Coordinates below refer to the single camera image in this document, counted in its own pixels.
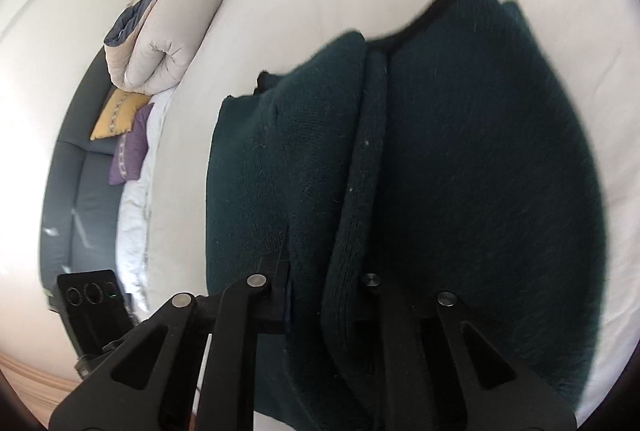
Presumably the dark green sweater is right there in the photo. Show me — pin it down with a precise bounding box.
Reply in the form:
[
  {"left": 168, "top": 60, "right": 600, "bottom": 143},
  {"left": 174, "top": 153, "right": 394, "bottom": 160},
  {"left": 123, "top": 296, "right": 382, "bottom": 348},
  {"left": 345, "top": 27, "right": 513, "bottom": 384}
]
[{"left": 205, "top": 0, "right": 609, "bottom": 431}]

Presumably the grey padded headboard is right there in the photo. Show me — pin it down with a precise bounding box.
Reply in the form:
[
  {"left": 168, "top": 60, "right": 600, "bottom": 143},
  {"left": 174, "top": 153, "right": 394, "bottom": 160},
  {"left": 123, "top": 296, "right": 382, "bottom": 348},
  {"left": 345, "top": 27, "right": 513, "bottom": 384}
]
[{"left": 40, "top": 45, "right": 132, "bottom": 313}]

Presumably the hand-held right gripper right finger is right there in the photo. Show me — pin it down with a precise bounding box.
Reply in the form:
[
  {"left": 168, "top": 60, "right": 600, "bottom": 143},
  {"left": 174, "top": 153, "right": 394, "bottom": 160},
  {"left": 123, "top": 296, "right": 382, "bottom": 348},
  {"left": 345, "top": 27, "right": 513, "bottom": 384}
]
[{"left": 354, "top": 273, "right": 577, "bottom": 431}]

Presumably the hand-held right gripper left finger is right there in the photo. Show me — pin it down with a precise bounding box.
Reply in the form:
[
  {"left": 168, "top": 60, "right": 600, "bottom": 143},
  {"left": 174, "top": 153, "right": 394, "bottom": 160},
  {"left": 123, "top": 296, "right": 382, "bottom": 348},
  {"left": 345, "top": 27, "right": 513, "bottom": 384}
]
[{"left": 48, "top": 253, "right": 293, "bottom": 431}]

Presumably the yellow patterned pillow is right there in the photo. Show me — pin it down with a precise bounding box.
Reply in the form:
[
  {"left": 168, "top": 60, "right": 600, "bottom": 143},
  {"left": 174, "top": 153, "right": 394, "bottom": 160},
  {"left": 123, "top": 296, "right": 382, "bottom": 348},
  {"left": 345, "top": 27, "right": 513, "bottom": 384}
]
[{"left": 90, "top": 88, "right": 152, "bottom": 142}]

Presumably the purple patterned pillow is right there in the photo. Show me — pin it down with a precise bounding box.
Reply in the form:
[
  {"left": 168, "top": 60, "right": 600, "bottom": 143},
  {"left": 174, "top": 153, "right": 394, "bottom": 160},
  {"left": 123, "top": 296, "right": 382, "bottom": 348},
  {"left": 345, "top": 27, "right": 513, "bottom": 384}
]
[{"left": 107, "top": 103, "right": 155, "bottom": 186}]

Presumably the folded beige duvet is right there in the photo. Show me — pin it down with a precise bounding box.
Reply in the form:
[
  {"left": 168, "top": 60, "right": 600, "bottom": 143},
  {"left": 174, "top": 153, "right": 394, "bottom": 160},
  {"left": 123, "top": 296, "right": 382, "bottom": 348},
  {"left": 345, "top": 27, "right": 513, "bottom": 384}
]
[{"left": 103, "top": 0, "right": 239, "bottom": 96}]

